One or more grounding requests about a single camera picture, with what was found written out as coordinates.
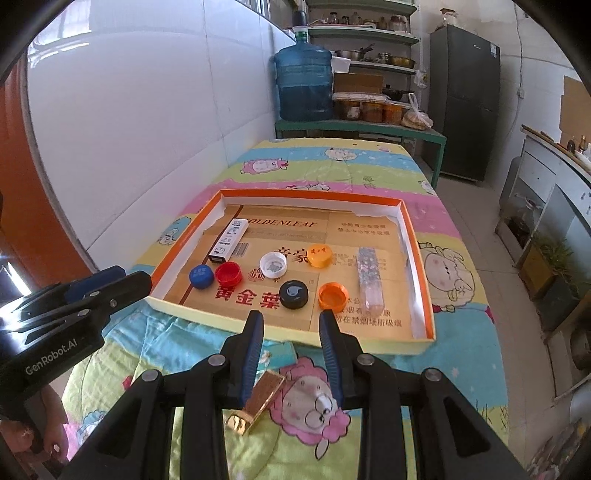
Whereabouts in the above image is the gold rectangular lighter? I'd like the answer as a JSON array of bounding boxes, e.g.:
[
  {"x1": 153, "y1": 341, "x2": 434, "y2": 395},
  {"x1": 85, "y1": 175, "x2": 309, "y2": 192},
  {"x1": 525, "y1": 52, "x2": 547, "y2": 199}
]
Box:
[{"x1": 225, "y1": 370, "x2": 286, "y2": 436}]

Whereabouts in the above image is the clear floral tube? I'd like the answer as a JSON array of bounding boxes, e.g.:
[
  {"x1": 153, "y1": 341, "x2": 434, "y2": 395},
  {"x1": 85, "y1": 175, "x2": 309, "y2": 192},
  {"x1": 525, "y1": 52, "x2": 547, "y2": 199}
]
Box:
[{"x1": 356, "y1": 247, "x2": 385, "y2": 317}]

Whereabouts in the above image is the black bottle cap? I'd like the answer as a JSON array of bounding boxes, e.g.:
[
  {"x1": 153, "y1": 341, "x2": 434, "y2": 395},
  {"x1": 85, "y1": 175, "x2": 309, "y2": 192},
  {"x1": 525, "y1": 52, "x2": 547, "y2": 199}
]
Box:
[{"x1": 280, "y1": 280, "x2": 310, "y2": 310}]

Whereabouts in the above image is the red bottle cap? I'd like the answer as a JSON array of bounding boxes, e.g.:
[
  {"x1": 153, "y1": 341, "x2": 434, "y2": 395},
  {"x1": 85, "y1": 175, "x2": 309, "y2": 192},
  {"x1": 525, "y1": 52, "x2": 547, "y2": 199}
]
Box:
[{"x1": 214, "y1": 261, "x2": 243, "y2": 288}]

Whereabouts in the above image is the blue bottle cap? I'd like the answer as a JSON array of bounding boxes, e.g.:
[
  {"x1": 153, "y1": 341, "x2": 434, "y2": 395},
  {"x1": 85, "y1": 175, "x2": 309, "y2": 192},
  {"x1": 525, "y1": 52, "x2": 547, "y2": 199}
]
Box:
[{"x1": 188, "y1": 264, "x2": 214, "y2": 290}]

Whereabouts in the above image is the orange printed bottle cap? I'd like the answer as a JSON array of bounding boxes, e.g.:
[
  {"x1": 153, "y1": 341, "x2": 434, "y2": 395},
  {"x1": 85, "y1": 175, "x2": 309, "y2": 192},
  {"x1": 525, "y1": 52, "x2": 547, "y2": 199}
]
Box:
[{"x1": 305, "y1": 244, "x2": 332, "y2": 269}]

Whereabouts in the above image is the white bottle cap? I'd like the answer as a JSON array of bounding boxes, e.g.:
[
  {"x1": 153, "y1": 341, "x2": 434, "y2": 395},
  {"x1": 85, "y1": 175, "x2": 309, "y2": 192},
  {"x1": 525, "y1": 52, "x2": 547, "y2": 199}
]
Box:
[{"x1": 259, "y1": 252, "x2": 287, "y2": 279}]

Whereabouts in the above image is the small white printed box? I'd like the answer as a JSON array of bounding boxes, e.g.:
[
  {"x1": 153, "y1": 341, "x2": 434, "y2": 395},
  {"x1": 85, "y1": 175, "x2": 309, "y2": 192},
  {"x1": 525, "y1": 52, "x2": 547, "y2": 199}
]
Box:
[{"x1": 207, "y1": 218, "x2": 249, "y2": 264}]

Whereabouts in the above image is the person's hand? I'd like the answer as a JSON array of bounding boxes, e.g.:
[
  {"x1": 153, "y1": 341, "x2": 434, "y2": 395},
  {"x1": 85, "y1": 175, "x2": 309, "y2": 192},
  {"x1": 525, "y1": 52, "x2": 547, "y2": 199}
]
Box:
[{"x1": 1, "y1": 385, "x2": 69, "y2": 464}]

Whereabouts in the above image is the colourful cartoon bed sheet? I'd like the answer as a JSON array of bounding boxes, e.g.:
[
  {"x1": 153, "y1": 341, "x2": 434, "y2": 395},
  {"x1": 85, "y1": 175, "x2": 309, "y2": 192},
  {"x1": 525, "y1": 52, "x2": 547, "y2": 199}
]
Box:
[{"x1": 62, "y1": 138, "x2": 509, "y2": 479}]

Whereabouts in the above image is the flattened cardboard liner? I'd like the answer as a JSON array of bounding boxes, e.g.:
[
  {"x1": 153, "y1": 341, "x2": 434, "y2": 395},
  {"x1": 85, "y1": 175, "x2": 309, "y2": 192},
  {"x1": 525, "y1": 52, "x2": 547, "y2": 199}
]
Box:
[{"x1": 164, "y1": 205, "x2": 413, "y2": 341}]

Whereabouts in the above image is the shallow orange-rimmed box tray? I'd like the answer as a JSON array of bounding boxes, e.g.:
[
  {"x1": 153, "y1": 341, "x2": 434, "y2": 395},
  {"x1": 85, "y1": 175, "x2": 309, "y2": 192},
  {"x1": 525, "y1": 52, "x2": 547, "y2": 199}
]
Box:
[{"x1": 147, "y1": 189, "x2": 436, "y2": 355}]

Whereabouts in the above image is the potted green plant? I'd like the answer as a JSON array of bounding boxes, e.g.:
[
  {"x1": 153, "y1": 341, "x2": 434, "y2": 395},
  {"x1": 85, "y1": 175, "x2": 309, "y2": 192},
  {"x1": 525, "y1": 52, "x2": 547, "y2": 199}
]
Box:
[{"x1": 519, "y1": 233, "x2": 574, "y2": 300}]

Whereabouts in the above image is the green low table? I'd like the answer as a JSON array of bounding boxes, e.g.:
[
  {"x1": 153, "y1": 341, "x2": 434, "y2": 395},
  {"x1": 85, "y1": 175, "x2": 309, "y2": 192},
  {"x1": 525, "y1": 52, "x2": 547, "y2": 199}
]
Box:
[{"x1": 274, "y1": 119, "x2": 447, "y2": 189}]

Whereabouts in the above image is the plastic bag of food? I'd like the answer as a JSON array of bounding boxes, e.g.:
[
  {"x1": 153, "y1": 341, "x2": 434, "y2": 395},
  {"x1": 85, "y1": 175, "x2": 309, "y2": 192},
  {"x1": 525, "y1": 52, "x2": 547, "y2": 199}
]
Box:
[{"x1": 401, "y1": 92, "x2": 434, "y2": 131}]

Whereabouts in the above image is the white kitchen counter cabinet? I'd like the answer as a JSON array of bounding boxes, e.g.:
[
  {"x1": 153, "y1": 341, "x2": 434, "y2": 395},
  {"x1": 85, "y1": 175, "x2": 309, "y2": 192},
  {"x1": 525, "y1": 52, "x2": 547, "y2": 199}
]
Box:
[{"x1": 493, "y1": 124, "x2": 591, "y2": 333}]

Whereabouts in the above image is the brown cardboard box on table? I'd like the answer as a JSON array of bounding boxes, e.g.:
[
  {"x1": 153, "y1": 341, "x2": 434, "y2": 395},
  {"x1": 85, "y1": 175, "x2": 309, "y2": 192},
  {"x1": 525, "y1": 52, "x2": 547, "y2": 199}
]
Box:
[{"x1": 334, "y1": 73, "x2": 384, "y2": 95}]

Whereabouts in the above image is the blue water jug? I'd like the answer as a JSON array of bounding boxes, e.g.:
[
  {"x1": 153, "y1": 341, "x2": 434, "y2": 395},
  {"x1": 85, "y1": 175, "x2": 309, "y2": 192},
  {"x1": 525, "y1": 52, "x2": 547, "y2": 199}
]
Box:
[{"x1": 273, "y1": 10, "x2": 332, "y2": 122}]

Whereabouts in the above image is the dark refrigerator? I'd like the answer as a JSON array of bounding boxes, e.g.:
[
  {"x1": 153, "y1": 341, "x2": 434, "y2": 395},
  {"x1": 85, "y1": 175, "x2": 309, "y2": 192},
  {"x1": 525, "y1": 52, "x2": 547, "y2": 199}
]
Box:
[{"x1": 428, "y1": 25, "x2": 501, "y2": 182}]

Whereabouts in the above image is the kitchen shelf rack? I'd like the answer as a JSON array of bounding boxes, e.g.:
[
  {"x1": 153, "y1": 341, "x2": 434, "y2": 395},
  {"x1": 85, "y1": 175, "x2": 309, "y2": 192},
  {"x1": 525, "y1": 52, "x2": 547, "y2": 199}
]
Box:
[{"x1": 307, "y1": 0, "x2": 420, "y2": 104}]

